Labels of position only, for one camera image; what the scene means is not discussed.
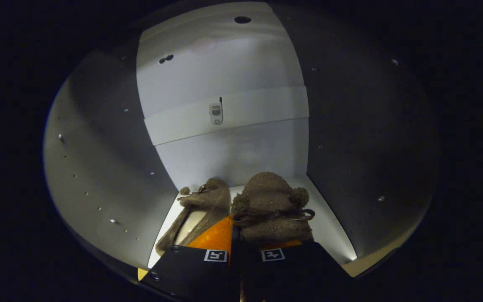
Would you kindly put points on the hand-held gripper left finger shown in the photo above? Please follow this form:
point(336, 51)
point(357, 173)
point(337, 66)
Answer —
point(191, 272)

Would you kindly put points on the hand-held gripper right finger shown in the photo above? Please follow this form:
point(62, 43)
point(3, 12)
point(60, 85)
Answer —
point(292, 277)

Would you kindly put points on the brown fuzzy shoe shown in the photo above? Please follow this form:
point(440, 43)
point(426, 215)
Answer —
point(212, 201)
point(266, 193)

